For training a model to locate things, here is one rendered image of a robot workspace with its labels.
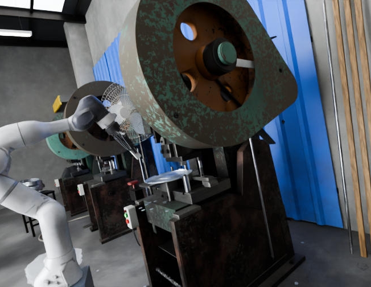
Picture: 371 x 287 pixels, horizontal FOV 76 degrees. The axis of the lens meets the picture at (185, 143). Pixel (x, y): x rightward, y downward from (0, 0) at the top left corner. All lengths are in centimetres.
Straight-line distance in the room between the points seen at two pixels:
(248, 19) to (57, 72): 735
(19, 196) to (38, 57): 734
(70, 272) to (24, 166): 663
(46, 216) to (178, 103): 73
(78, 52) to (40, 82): 185
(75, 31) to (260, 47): 604
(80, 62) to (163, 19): 579
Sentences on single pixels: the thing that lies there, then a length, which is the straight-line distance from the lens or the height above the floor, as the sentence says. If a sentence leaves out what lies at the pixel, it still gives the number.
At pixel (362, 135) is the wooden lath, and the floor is 77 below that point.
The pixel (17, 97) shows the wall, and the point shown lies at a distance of 806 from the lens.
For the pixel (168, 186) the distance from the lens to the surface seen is 140.
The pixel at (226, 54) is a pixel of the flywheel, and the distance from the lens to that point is 111.
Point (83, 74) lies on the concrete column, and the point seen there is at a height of 291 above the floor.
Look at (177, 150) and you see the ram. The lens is 139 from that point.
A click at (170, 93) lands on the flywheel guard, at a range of 95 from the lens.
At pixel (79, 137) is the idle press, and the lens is 263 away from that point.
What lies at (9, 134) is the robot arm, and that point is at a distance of 123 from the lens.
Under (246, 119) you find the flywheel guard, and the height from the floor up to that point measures 102.
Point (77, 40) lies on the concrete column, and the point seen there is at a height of 375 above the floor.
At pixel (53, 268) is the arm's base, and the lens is 134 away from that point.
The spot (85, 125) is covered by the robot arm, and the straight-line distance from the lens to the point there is 124.
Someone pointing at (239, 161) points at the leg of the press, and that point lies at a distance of 149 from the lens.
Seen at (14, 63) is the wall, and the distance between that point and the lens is 832.
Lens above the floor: 104
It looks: 3 degrees down
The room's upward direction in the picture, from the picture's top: 12 degrees counter-clockwise
